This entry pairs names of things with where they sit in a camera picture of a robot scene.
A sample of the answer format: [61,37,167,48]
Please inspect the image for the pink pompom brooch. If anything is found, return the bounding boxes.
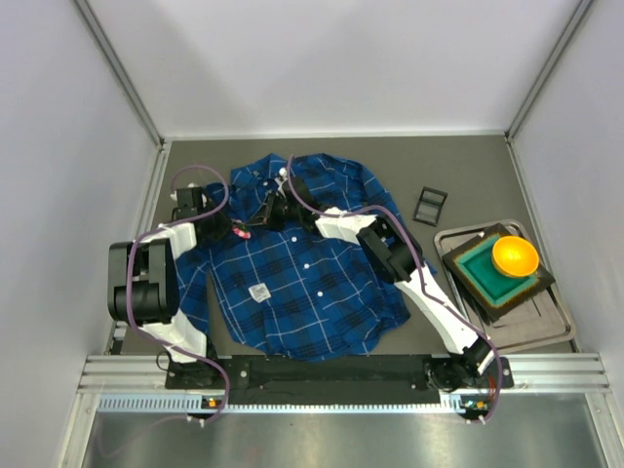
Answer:
[232,224,252,240]

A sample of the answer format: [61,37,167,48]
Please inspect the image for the blue plaid button shirt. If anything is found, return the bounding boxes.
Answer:
[176,153,410,362]

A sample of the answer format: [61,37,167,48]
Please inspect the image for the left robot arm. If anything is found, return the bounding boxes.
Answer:
[107,185,233,366]

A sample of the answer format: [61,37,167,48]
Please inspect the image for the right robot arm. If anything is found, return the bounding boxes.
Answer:
[247,177,496,378]

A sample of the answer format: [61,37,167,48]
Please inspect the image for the white paper tag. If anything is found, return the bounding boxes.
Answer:
[249,283,271,303]

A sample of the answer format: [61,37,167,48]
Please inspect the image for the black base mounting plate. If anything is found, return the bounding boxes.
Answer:
[165,354,516,404]

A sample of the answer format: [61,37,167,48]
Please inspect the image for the green square tray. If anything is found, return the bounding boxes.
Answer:
[442,223,555,322]

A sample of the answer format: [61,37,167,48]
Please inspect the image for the orange plastic bowl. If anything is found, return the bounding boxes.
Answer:
[491,236,540,278]

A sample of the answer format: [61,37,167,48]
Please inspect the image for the metal baking tray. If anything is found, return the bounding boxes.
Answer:
[433,218,576,354]

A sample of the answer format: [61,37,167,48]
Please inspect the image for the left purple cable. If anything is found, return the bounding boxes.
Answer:
[97,164,231,454]

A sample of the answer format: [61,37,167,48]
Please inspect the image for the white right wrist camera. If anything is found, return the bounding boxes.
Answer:
[275,167,290,198]

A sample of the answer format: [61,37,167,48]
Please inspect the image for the small black frame stand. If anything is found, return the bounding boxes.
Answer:
[412,186,448,227]

